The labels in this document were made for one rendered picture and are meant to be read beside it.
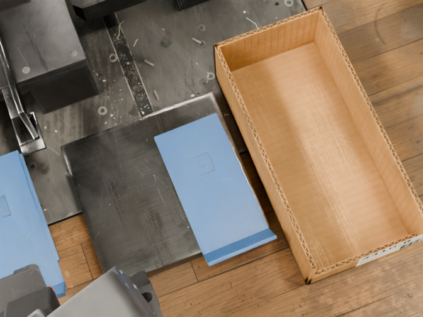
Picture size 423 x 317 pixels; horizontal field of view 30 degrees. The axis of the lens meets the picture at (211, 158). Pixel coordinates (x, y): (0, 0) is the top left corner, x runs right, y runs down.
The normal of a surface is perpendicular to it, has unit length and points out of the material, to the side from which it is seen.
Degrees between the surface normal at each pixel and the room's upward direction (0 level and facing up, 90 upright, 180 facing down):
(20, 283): 31
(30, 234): 2
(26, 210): 2
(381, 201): 0
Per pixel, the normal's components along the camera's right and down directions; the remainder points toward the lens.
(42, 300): -0.33, -0.92
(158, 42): -0.04, -0.35
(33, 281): 0.20, 0.14
